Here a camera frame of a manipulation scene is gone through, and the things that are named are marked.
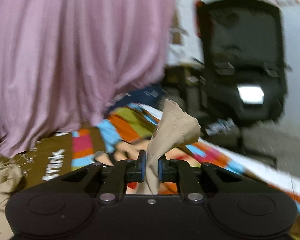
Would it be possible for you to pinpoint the beige garment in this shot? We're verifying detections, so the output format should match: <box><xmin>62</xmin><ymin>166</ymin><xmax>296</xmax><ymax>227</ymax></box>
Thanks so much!
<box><xmin>136</xmin><ymin>100</ymin><xmax>200</xmax><ymax>194</ymax></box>

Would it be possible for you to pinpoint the black office chair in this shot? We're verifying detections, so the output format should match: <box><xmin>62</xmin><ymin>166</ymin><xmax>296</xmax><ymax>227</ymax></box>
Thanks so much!
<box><xmin>194</xmin><ymin>0</ymin><xmax>288</xmax><ymax>168</ymax></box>

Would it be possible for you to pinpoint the dark blue cloth item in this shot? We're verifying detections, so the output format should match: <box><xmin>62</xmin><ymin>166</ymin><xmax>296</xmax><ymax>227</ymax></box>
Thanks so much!
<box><xmin>108</xmin><ymin>84</ymin><xmax>164</xmax><ymax>112</ymax></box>

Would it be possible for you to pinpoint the brown colourful cartoon bedspread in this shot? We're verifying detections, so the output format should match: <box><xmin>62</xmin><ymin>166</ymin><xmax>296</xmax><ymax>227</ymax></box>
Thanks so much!
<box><xmin>0</xmin><ymin>103</ymin><xmax>300</xmax><ymax>239</ymax></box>

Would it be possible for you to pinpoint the pink satin curtain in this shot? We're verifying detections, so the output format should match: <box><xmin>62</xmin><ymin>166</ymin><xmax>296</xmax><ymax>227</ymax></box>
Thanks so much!
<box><xmin>0</xmin><ymin>0</ymin><xmax>174</xmax><ymax>158</ymax></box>

